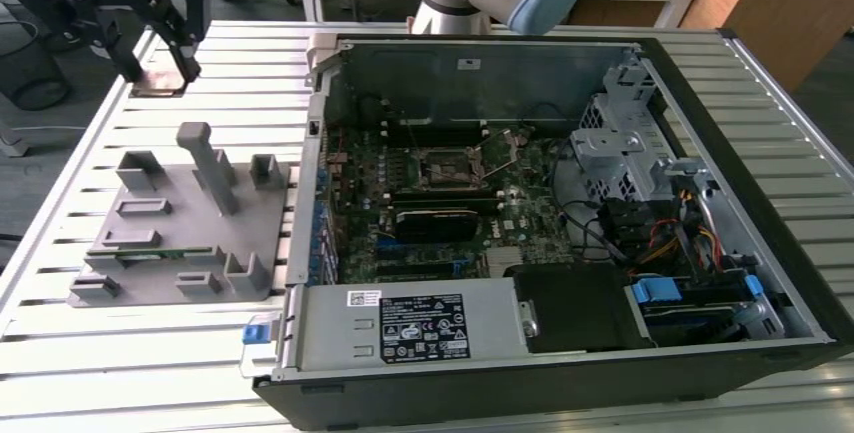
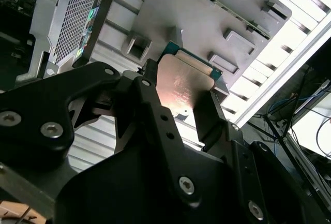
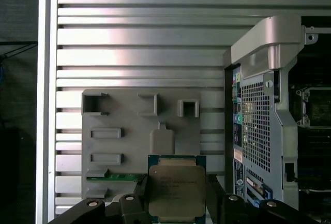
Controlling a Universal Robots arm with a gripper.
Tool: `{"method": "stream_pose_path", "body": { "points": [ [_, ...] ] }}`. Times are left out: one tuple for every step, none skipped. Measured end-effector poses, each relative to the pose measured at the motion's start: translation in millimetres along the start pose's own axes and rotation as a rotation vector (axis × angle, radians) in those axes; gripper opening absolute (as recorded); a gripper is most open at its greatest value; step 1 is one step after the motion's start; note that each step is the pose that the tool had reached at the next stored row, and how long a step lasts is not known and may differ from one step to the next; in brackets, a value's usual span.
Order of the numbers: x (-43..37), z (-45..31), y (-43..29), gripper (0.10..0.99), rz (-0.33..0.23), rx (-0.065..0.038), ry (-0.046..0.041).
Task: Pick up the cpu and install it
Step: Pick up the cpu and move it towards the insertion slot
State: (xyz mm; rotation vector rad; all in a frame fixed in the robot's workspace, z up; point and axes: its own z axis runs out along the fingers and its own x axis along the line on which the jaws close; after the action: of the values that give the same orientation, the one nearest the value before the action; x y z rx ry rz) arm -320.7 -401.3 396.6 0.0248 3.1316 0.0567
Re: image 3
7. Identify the black open PC case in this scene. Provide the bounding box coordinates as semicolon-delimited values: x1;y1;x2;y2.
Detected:
223;16;331;224

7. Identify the grey plastic parts rack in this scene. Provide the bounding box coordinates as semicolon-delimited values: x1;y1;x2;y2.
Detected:
81;88;202;201

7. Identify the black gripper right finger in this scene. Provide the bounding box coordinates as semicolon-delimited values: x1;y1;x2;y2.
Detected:
206;174;321;224

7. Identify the grey case handle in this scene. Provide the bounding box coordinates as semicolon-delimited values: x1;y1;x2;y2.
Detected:
231;16;303;80

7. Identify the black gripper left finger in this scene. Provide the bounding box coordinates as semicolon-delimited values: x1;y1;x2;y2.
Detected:
48;174;151;224

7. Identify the CPU socket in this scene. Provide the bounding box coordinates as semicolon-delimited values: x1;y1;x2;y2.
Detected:
294;86;331;129

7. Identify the silver CPU green edge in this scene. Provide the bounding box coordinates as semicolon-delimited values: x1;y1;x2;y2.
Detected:
147;154;207;224

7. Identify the black RAM slot bank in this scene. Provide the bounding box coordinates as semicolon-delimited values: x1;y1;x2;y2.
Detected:
297;130;331;157

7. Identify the green RAM stick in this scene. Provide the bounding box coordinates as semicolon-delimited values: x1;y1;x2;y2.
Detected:
86;173;145;182

